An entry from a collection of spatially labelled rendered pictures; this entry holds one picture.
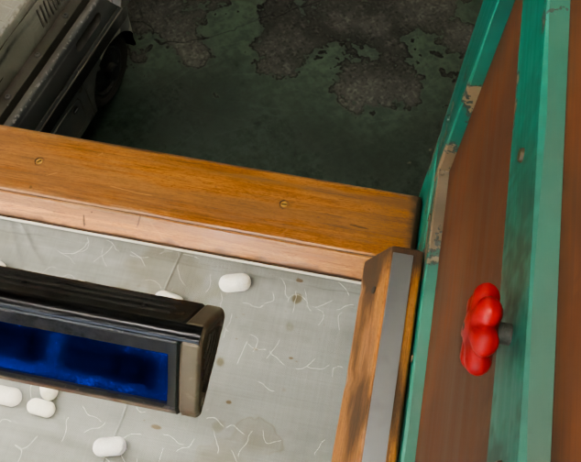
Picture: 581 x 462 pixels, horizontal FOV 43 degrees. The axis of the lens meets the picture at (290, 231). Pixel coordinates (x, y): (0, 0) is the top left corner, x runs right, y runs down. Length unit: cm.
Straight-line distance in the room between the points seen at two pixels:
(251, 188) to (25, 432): 38
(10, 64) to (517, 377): 137
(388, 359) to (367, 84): 131
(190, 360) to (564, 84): 28
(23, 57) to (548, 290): 139
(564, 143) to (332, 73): 163
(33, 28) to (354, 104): 80
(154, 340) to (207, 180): 47
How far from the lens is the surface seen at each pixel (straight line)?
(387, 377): 74
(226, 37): 207
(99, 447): 85
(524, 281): 35
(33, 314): 52
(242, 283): 87
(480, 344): 34
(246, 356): 87
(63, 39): 168
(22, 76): 161
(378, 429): 73
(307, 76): 198
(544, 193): 36
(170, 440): 85
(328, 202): 91
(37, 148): 100
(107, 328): 50
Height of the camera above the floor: 157
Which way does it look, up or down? 64 degrees down
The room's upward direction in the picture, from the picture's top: straight up
